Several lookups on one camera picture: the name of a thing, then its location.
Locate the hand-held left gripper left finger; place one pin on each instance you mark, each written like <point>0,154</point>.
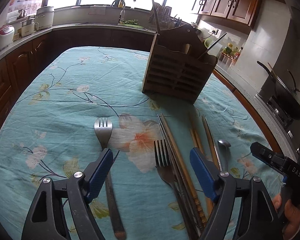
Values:
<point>100,175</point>

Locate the light wooden chopstick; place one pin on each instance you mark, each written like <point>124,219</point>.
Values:
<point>195,140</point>

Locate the floral teal tablecloth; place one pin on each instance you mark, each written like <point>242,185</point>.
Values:
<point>77,110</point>

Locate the metal chopstick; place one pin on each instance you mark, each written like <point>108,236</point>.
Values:
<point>177,177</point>
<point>165,132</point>

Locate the wooden base cabinet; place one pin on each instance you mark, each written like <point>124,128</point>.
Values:
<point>17,67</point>
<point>102,38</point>

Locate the dark chopstick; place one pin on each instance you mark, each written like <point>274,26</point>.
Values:
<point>155,12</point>

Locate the person's right hand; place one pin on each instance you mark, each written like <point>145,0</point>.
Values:
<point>297,220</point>

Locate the utensils standing in holder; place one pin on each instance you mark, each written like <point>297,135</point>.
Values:
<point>158,21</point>

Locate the gas stove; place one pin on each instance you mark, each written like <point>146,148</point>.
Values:
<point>280,112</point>

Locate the wooden wall cabinets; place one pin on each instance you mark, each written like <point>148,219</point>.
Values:
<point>225,3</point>

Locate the white red rice cooker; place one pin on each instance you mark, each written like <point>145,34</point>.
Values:
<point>1,37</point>

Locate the black wok with lid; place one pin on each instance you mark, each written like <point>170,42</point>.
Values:
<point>287,97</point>

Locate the brown ringed chopstick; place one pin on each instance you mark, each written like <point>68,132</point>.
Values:
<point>176,150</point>

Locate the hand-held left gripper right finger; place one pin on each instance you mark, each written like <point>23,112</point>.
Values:
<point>202,170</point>

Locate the wall socket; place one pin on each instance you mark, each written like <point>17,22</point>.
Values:
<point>214,31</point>

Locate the small electric pot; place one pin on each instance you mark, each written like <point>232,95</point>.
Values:
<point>28,27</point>

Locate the metal faucet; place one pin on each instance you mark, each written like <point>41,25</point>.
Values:
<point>121,10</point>

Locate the dish rack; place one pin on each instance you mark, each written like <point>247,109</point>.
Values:
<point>165,17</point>

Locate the white electric cooker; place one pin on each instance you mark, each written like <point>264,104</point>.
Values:
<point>46,17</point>

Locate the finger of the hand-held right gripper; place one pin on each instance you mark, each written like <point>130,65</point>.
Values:
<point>267,155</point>

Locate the slim metal fork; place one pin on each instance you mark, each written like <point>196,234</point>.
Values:
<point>165,170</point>

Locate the green mug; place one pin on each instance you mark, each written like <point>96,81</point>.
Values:
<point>208,43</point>

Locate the green vegetables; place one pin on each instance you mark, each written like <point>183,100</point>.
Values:
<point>130,22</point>

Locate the wide metal fork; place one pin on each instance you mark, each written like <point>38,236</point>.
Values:
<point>103,132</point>

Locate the small metal spoon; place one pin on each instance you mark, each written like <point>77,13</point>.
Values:
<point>223,143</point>

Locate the wooden utensil holder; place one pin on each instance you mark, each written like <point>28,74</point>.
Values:
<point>175,75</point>

